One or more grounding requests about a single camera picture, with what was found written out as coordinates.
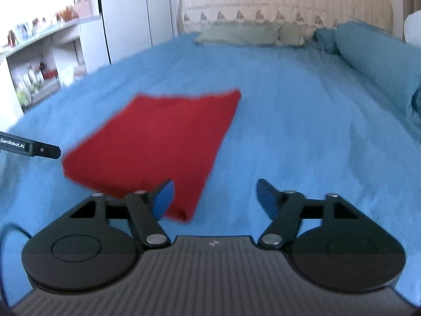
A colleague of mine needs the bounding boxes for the cream quilted headboard cover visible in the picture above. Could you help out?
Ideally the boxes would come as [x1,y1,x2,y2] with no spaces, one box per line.
[178,0,393,33]

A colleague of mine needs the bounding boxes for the blue bed sheet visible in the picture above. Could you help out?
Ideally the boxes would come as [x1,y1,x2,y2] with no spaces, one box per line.
[11,34,420,304]

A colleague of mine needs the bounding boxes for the brown teddy bear on shelf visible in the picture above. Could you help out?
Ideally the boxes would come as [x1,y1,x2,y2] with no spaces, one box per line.
[60,7,78,22]

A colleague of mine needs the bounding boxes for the white shelf unit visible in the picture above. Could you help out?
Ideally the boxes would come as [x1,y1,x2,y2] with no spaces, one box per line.
[1,14,110,131]

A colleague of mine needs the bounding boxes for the red box on shelf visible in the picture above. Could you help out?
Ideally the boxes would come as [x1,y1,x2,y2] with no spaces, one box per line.
[42,69,58,81]

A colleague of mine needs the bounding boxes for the red clothing garment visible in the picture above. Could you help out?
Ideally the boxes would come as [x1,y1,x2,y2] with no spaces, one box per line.
[63,89,241,222]

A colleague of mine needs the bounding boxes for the pink ribbed container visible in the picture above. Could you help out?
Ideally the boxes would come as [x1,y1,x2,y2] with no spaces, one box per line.
[74,0,92,18]

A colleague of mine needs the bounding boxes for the sage green pillow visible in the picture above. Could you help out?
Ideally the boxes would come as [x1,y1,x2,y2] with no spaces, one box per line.
[194,23,305,47]

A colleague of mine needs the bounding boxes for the white wardrobe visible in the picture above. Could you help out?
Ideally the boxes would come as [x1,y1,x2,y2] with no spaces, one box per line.
[98,0,174,64]

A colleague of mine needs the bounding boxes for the folded teal blanket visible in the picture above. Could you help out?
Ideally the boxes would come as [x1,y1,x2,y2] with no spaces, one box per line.
[312,21,420,124]

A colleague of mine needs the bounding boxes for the white folded duvet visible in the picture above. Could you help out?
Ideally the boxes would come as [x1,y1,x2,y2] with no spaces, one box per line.
[404,10,421,47]

